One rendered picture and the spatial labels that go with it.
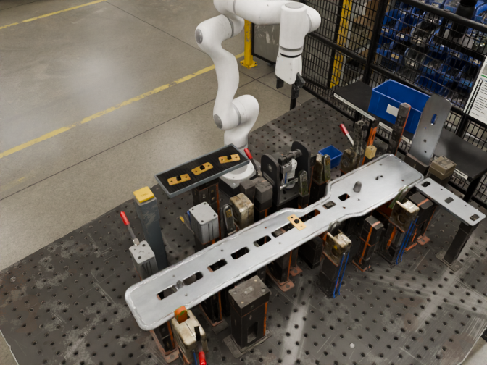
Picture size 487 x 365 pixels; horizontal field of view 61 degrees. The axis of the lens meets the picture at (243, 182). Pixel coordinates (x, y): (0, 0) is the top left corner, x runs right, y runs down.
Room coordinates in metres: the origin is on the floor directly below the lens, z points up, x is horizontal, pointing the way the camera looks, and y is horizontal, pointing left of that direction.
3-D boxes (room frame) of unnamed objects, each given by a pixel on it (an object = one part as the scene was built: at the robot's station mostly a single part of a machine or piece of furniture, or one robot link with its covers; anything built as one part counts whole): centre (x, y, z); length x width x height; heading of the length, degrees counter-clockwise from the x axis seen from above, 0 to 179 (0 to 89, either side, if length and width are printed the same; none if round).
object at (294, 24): (1.39, -0.17, 1.70); 0.09 x 0.08 x 0.13; 130
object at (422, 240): (1.30, -0.84, 0.84); 0.11 x 0.06 x 0.29; 34
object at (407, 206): (1.18, -0.67, 0.87); 0.12 x 0.09 x 0.35; 34
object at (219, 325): (0.88, 0.13, 0.84); 0.17 x 0.06 x 0.29; 34
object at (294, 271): (1.13, -0.21, 0.84); 0.13 x 0.05 x 0.29; 34
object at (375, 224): (1.13, -0.54, 0.84); 0.11 x 0.08 x 0.29; 34
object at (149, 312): (1.10, -0.20, 1.00); 1.38 x 0.22 x 0.02; 124
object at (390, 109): (1.83, -0.82, 1.09); 0.30 x 0.17 x 0.13; 42
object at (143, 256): (0.93, 0.37, 0.88); 0.11 x 0.10 x 0.36; 34
